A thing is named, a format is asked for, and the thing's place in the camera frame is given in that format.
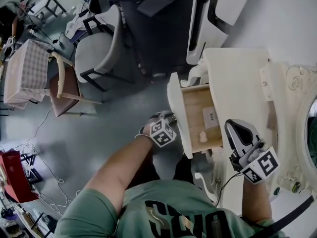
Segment white desk with black legs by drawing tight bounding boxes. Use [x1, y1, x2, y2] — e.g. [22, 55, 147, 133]
[26, 0, 68, 18]

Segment white card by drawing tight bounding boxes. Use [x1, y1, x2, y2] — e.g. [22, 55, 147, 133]
[202, 106, 220, 130]

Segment red box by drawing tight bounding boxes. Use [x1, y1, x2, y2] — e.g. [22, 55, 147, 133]
[0, 149, 40, 204]

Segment grey white armchair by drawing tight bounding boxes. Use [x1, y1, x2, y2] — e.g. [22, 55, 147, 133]
[74, 3, 136, 93]

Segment table with checkered cloth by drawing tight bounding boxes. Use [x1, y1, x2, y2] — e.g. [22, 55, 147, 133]
[2, 38, 52, 109]

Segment white crumpled cloth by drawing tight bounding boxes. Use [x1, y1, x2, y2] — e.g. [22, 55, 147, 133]
[65, 10, 90, 39]

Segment blue office chair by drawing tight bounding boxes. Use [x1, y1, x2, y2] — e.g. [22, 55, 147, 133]
[68, 28, 89, 45]

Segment person's right forearm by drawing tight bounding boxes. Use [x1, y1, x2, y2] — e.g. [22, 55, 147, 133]
[241, 176, 273, 225]

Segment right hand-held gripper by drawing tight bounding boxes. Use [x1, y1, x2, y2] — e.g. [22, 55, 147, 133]
[224, 119, 280, 184]

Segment black chest-mounted phone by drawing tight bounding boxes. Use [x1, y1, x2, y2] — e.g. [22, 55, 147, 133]
[268, 196, 315, 238]

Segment person's left forearm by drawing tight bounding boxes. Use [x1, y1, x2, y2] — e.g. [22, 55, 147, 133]
[85, 132, 154, 217]

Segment person's black trousers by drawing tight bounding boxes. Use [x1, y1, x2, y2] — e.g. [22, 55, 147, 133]
[150, 155, 197, 184]

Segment wooden chair with brown seat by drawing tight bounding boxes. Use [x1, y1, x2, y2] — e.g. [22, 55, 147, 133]
[48, 51, 104, 118]

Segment white floor cable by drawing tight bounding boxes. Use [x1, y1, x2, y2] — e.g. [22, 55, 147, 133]
[13, 105, 84, 217]

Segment large black massage chair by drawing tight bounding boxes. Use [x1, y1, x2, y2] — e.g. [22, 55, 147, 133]
[88, 0, 250, 78]

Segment white dressing table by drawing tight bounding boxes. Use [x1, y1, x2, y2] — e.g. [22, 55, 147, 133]
[167, 47, 317, 205]

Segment white wrist strap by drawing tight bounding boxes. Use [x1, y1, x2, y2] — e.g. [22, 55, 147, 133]
[134, 125, 152, 140]

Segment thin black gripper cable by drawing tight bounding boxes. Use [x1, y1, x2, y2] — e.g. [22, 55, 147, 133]
[214, 172, 243, 207]

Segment black metal stand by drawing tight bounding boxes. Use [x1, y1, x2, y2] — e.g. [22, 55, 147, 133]
[20, 152, 43, 184]

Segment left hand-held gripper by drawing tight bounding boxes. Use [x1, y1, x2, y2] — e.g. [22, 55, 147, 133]
[150, 110, 178, 148]

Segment oval white-framed mirror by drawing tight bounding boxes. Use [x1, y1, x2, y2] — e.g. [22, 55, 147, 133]
[283, 63, 317, 195]

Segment person's green printed t-shirt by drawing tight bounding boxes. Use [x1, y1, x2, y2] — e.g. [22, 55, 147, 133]
[53, 179, 287, 238]

